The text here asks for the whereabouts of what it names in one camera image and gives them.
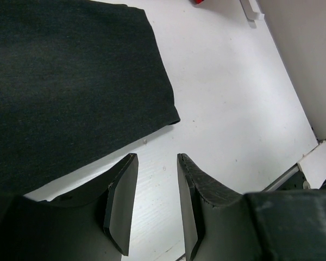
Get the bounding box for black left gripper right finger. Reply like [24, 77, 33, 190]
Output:
[177, 153, 326, 260]

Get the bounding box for white metal clothes rack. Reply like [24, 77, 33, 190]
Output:
[240, 0, 265, 21]

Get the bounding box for black trousers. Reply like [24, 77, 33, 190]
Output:
[0, 1, 180, 195]

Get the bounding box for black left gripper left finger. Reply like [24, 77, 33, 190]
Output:
[0, 153, 139, 260]

